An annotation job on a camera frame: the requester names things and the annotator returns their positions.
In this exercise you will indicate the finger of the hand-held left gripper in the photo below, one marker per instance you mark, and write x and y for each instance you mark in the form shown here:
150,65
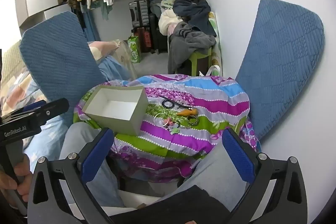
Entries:
53,107
34,105

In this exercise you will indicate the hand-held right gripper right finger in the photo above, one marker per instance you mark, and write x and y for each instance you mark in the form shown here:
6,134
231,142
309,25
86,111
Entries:
239,153

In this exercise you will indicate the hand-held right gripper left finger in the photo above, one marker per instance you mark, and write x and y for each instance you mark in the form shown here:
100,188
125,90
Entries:
97,155

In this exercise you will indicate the grey-green cardboard box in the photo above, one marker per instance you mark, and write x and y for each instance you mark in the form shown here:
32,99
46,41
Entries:
126,121

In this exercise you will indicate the orange gourd pendant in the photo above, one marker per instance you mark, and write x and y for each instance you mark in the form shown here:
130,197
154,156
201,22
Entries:
187,112

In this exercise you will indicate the person's left hand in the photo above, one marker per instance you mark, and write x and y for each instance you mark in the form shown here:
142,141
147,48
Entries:
22,172

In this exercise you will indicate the person's left leg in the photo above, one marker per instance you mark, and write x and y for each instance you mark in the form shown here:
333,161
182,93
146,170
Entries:
78,140

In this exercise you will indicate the person's leg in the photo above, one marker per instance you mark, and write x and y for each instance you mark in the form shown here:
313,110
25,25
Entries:
78,140
218,169

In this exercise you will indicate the person's right leg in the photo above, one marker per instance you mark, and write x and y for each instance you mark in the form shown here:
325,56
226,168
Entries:
218,169

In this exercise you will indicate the blue quilted cushion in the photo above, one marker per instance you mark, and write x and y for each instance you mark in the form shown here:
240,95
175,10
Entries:
281,56
57,61

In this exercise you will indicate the colourful striped blanket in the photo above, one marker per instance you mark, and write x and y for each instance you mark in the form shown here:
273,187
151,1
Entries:
210,103

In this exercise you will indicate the black patterned bangle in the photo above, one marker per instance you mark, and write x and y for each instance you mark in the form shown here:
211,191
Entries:
188,121

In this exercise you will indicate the silver bangle rings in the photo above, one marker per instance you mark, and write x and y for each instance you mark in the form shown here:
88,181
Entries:
155,119

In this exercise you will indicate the light blue sheet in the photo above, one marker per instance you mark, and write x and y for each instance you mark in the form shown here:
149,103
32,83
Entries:
113,69

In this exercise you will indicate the pink pillow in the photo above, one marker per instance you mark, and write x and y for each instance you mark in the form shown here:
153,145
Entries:
102,49

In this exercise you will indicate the black cloth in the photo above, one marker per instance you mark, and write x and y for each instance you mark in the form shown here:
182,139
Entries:
178,208

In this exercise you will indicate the white tote bag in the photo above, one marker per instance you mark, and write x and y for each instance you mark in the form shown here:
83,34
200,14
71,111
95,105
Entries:
212,70

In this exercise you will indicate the beige floral cloth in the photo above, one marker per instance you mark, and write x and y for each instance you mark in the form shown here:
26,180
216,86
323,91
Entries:
126,56

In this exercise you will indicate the green shopping bag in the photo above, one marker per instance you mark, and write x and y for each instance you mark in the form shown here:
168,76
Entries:
134,49

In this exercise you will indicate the green plastic stool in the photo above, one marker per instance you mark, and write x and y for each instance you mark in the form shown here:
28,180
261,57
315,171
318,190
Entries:
195,56

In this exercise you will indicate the red suitcase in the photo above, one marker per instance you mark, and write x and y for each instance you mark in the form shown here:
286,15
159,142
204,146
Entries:
144,40

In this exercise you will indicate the grey fleece garment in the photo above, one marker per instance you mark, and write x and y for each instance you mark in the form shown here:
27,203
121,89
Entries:
183,43

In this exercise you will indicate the plain black suitcase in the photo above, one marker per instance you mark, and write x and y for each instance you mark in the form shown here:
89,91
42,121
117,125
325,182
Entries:
158,37

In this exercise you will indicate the black and silver suitcase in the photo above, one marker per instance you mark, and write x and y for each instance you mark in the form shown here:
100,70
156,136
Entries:
139,14

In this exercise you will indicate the cream fluffy garment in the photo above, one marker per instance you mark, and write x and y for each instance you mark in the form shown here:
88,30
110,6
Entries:
166,22

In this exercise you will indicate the dark navy jacket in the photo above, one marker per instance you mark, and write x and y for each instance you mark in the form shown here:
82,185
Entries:
194,11

